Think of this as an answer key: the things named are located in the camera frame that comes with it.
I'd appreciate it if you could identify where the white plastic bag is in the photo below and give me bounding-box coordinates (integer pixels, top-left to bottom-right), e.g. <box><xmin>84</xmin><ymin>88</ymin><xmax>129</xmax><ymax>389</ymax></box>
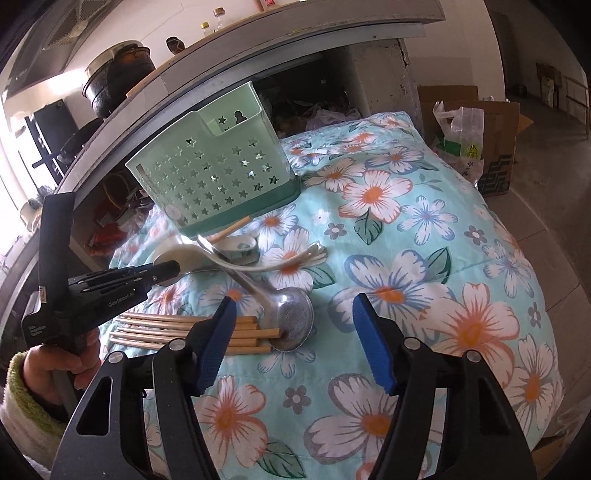
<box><xmin>433</xmin><ymin>101</ymin><xmax>485</xmax><ymax>185</ymax></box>

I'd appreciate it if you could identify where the left hand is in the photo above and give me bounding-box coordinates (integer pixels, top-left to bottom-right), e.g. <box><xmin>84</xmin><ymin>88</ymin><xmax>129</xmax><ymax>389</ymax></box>
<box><xmin>23</xmin><ymin>329</ymin><xmax>101</xmax><ymax>405</ymax></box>

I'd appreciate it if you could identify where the metal ladle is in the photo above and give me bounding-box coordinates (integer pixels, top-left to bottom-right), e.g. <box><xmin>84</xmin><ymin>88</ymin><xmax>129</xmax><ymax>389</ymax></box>
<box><xmin>197</xmin><ymin>236</ymin><xmax>315</xmax><ymax>352</ymax></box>

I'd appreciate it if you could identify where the grey concrete counter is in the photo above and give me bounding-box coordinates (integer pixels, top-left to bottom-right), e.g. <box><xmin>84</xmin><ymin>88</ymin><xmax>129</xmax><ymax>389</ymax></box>
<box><xmin>0</xmin><ymin>0</ymin><xmax>447</xmax><ymax>296</ymax></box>

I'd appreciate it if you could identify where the cardboard box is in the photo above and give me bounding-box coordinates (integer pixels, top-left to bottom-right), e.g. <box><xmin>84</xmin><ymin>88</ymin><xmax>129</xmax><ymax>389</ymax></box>
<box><xmin>419</xmin><ymin>85</ymin><xmax>533</xmax><ymax>197</ymax></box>

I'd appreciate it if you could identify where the black frying pan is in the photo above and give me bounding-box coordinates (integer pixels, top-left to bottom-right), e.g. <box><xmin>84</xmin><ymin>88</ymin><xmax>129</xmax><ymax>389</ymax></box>
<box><xmin>32</xmin><ymin>118</ymin><xmax>104</xmax><ymax>174</ymax></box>

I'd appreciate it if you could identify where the green star-hole utensil holder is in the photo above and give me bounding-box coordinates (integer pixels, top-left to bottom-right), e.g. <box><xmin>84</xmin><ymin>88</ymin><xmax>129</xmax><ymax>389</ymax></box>
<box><xmin>126</xmin><ymin>83</ymin><xmax>301</xmax><ymax>237</ymax></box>

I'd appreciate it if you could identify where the small white ceramic spoon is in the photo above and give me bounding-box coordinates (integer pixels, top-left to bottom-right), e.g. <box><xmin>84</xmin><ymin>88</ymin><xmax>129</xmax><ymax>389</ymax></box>
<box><xmin>215</xmin><ymin>235</ymin><xmax>259</xmax><ymax>265</ymax></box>

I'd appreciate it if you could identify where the floral blue tablecloth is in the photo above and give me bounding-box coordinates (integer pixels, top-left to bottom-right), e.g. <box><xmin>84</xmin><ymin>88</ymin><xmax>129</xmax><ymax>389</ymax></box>
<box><xmin>106</xmin><ymin>111</ymin><xmax>565</xmax><ymax>480</ymax></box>

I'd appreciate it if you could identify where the white green fuzzy sleeve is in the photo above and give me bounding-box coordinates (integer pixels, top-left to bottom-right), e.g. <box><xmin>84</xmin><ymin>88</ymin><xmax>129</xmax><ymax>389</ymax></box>
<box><xmin>1</xmin><ymin>352</ymin><xmax>65</xmax><ymax>479</ymax></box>

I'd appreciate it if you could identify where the dark sauce bottle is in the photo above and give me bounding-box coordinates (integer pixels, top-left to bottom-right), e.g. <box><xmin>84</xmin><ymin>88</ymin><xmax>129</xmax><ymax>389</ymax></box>
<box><xmin>213</xmin><ymin>7</ymin><xmax>228</xmax><ymax>31</ymax></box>

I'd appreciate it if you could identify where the black cooking pot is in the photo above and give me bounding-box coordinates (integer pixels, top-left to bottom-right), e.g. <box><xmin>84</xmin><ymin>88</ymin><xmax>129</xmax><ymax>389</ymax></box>
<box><xmin>82</xmin><ymin>40</ymin><xmax>155</xmax><ymax>119</ymax></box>

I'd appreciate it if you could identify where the clear sauce bottle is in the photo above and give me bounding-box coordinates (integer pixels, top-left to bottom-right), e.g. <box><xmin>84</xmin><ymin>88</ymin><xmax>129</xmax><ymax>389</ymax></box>
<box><xmin>200</xmin><ymin>22</ymin><xmax>213</xmax><ymax>36</ymax></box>

